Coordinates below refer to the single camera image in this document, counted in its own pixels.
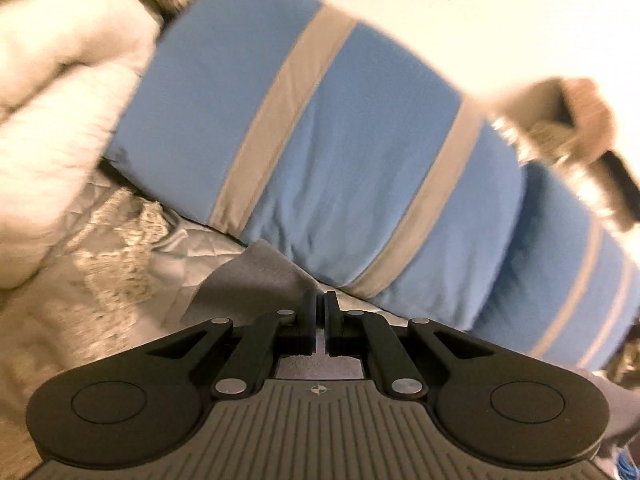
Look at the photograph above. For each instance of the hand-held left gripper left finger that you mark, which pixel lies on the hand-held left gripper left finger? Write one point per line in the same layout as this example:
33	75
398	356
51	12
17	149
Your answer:
314	322

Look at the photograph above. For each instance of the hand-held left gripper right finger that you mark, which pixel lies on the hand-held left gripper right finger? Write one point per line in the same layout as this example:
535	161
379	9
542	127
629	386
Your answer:
330	322

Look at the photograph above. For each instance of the grey-blue pants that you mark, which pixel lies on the grey-blue pants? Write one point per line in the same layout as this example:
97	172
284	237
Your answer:
260	275

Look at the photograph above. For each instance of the blue grey-striped pillow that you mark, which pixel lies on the blue grey-striped pillow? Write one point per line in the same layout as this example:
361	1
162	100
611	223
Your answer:
550	270
350	135

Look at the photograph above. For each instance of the cream lace cloth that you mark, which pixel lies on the cream lace cloth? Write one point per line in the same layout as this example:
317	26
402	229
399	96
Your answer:
115	245

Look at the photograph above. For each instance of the white puffy comforter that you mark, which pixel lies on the white puffy comforter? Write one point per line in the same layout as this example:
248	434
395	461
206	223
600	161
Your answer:
60	110

